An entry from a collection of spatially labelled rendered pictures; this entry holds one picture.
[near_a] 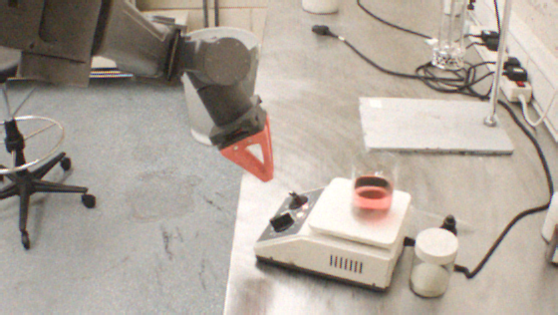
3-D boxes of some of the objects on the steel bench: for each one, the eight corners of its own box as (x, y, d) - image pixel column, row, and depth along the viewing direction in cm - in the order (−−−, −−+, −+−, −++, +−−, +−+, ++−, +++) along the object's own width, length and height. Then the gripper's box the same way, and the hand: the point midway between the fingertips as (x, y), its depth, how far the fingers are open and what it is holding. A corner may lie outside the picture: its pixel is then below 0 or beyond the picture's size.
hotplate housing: (251, 260, 87) (250, 217, 83) (286, 209, 97) (286, 167, 93) (402, 299, 80) (410, 256, 76) (421, 241, 90) (429, 199, 86)
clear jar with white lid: (417, 302, 80) (425, 259, 75) (402, 274, 84) (409, 231, 80) (454, 294, 81) (466, 251, 76) (438, 266, 86) (448, 223, 81)
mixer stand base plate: (366, 151, 112) (366, 146, 111) (357, 101, 129) (358, 96, 128) (514, 154, 111) (515, 150, 111) (489, 106, 128) (489, 101, 127)
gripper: (197, 80, 85) (250, 171, 89) (184, 102, 75) (244, 203, 80) (240, 58, 83) (292, 153, 88) (232, 77, 74) (291, 181, 79)
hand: (266, 171), depth 84 cm, fingers closed
